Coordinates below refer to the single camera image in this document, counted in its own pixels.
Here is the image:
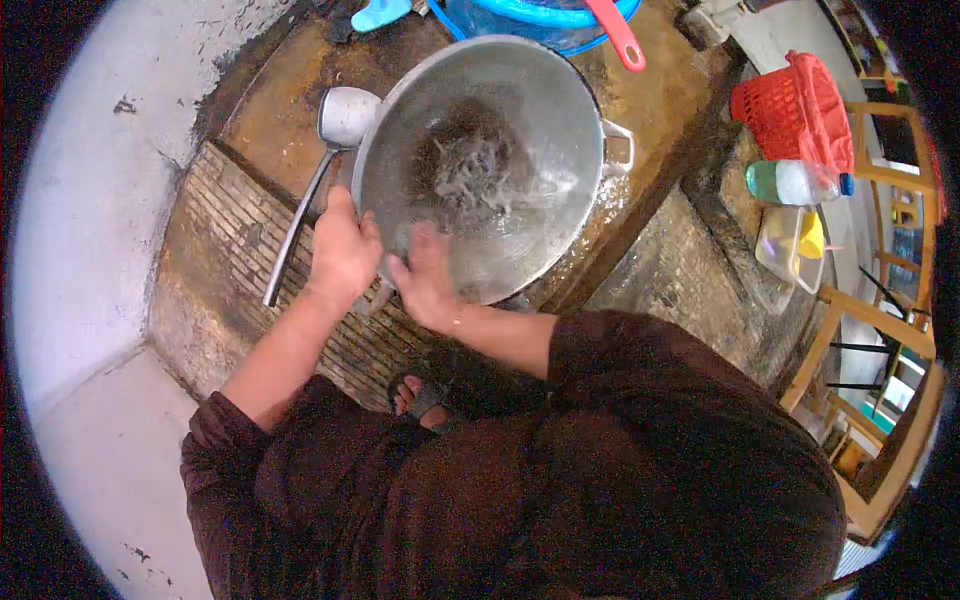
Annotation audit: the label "large metal wok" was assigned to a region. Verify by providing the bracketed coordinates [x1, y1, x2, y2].
[351, 34, 637, 307]

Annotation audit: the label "light blue plastic piece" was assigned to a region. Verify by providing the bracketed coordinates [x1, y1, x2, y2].
[351, 0, 414, 34]

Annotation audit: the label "person's left thumb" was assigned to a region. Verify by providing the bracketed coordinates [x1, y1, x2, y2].
[326, 185, 357, 226]

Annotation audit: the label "person's body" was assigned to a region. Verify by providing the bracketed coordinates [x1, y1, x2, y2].
[180, 310, 849, 600]

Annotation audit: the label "red plastic dipper handle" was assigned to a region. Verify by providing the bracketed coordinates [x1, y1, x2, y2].
[585, 0, 648, 74]

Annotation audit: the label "metal ladle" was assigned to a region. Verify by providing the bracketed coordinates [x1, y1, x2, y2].
[261, 86, 384, 309]

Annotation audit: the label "wooden window frame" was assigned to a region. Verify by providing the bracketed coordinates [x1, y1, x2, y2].
[777, 101, 948, 545]

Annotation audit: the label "yellow sponge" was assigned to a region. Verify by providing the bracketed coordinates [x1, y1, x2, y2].
[796, 210, 826, 261]

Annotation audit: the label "clear plastic bottle blue cap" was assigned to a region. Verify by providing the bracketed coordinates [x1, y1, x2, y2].
[744, 159, 855, 207]

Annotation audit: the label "red plastic basket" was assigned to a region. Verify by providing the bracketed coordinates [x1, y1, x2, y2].
[729, 50, 856, 177]

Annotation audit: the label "person's left hand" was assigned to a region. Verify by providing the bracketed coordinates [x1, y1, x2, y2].
[308, 185, 385, 301]

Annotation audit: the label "clear plastic container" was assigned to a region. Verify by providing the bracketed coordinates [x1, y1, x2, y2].
[754, 205, 828, 295]

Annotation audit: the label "person's right fingers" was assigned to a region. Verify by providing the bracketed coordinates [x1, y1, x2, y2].
[408, 222, 456, 273]

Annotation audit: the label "blue plastic basin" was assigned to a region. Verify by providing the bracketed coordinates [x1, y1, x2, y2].
[429, 0, 645, 58]

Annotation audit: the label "person's right hand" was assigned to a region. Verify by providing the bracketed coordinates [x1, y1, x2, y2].
[387, 222, 464, 334]

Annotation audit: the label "person's right thumb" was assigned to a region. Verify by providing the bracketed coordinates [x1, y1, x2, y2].
[387, 255, 415, 301]

